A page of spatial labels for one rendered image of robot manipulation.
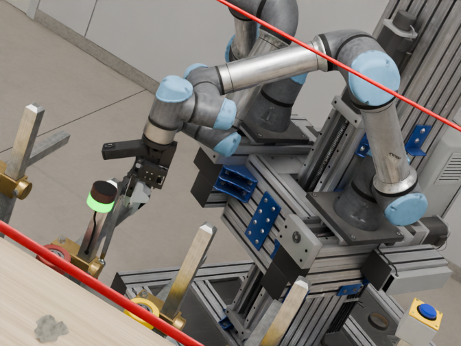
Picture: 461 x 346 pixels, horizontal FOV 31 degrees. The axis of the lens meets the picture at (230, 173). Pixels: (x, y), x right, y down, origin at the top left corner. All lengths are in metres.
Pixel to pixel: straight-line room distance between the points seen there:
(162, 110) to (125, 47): 3.17
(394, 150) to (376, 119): 0.11
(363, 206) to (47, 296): 0.95
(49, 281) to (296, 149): 1.16
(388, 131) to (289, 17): 0.42
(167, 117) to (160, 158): 0.12
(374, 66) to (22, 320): 0.97
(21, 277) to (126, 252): 1.75
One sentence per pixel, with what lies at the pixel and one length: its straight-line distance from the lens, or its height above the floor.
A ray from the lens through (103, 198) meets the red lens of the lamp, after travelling 1.95.
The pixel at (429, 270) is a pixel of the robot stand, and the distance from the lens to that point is 2.63.
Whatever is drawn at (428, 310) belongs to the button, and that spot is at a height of 1.23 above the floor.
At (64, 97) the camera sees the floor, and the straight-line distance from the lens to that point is 4.67.
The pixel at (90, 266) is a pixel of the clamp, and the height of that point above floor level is 0.86.
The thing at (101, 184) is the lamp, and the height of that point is 1.11.
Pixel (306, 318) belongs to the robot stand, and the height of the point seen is 0.46.
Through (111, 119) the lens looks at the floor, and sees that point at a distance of 4.62.
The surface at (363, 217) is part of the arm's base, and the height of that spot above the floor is 1.07.
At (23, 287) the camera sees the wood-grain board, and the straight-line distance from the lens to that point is 1.95.
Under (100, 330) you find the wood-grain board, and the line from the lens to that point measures 1.91.
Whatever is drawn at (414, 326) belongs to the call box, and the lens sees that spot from 1.87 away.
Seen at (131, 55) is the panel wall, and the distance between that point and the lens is 5.09.
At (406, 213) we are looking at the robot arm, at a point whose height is 1.20.
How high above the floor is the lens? 2.16
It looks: 28 degrees down
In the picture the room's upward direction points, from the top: 25 degrees clockwise
